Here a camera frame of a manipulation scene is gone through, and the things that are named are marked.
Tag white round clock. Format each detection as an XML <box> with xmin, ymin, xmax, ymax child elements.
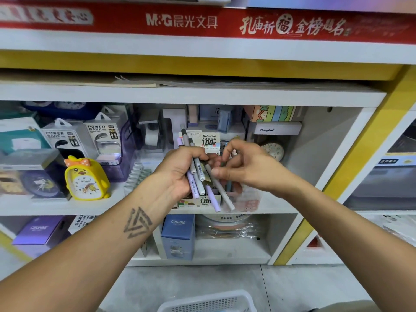
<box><xmin>260</xmin><ymin>141</ymin><xmax>286</xmax><ymax>161</ymax></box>

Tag blue printed box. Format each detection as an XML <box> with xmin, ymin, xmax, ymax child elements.
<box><xmin>231</xmin><ymin>0</ymin><xmax>416</xmax><ymax>13</ymax></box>

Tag purple box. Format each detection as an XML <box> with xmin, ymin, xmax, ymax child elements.
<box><xmin>12</xmin><ymin>215</ymin><xmax>66</xmax><ymax>257</ymax></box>

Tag plastic wrapped items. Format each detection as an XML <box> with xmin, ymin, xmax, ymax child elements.
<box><xmin>383</xmin><ymin>214</ymin><xmax>416</xmax><ymax>244</ymax></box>

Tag blue small carton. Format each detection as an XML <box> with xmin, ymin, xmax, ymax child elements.
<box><xmin>160</xmin><ymin>214</ymin><xmax>196</xmax><ymax>260</ymax></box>

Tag purple translucent container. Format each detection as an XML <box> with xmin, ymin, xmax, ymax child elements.
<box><xmin>101</xmin><ymin>120</ymin><xmax>137</xmax><ymax>182</ymax></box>

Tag white refill display box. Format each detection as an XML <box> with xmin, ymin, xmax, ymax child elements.
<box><xmin>172</xmin><ymin>131</ymin><xmax>225</xmax><ymax>208</ymax></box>

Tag clear boxed dark clock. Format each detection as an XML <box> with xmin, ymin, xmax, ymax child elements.
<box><xmin>0</xmin><ymin>149</ymin><xmax>69</xmax><ymax>199</ymax></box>

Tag red banner strip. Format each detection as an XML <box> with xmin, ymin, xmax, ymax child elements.
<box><xmin>0</xmin><ymin>2</ymin><xmax>416</xmax><ymax>44</ymax></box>

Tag pastel sticky notes pack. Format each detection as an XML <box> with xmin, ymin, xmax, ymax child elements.
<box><xmin>244</xmin><ymin>105</ymin><xmax>303</xmax><ymax>123</ymax></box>

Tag grey digital clock box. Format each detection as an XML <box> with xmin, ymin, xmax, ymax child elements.
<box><xmin>198</xmin><ymin>105</ymin><xmax>235</xmax><ymax>133</ymax></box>

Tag tape dispenser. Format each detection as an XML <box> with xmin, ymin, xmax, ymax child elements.
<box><xmin>138</xmin><ymin>107</ymin><xmax>163</xmax><ymax>148</ymax></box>

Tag small tan alarm clock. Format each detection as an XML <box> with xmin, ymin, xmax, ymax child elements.
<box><xmin>0</xmin><ymin>171</ymin><xmax>27</xmax><ymax>195</ymax></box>

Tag flat cardboard sheets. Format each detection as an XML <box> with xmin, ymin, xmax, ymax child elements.
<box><xmin>114</xmin><ymin>75</ymin><xmax>384</xmax><ymax>88</ymax></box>

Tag person's right forearm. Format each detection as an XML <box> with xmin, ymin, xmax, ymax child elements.
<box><xmin>276</xmin><ymin>175</ymin><xmax>416</xmax><ymax>312</ymax></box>

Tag teal white box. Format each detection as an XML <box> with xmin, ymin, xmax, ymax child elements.
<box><xmin>0</xmin><ymin>115</ymin><xmax>49</xmax><ymax>155</ymax></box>

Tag white hanging accessory box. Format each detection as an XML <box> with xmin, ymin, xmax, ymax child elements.
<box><xmin>40</xmin><ymin>118</ymin><xmax>98</xmax><ymax>160</ymax></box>
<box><xmin>84</xmin><ymin>112</ymin><xmax>127</xmax><ymax>163</ymax></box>

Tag white shelf with yellow trim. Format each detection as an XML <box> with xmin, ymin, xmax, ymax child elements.
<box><xmin>0</xmin><ymin>0</ymin><xmax>416</xmax><ymax>267</ymax></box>

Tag clear plastic tray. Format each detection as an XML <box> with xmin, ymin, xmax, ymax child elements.
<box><xmin>123</xmin><ymin>162</ymin><xmax>153</xmax><ymax>192</ymax></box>

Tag white plastic basket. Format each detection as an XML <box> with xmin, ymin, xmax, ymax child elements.
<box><xmin>157</xmin><ymin>289</ymin><xmax>258</xmax><ymax>312</ymax></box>

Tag stack of wrapped discs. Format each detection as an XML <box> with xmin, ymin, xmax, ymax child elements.
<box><xmin>196</xmin><ymin>214</ymin><xmax>261</xmax><ymax>239</ymax></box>

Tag yellow alarm clock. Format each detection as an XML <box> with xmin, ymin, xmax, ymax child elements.
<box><xmin>64</xmin><ymin>156</ymin><xmax>111</xmax><ymax>202</ymax></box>

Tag bundle of lilac grey packets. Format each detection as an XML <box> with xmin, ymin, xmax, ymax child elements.
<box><xmin>172</xmin><ymin>128</ymin><xmax>236</xmax><ymax>213</ymax></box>

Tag person's left hand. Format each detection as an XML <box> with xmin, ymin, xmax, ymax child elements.
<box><xmin>149</xmin><ymin>146</ymin><xmax>212</xmax><ymax>205</ymax></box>

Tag white tall box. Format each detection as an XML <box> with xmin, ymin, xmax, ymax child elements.
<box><xmin>162</xmin><ymin>107</ymin><xmax>189</xmax><ymax>137</ymax></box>

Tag person's right hand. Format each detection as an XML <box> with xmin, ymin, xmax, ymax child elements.
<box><xmin>211</xmin><ymin>138</ymin><xmax>293</xmax><ymax>195</ymax></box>

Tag person's left forearm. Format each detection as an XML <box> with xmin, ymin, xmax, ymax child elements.
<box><xmin>0</xmin><ymin>188</ymin><xmax>170</xmax><ymax>312</ymax></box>

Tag white long box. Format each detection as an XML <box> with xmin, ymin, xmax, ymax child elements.
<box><xmin>252</xmin><ymin>121</ymin><xmax>303</xmax><ymax>136</ymax></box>

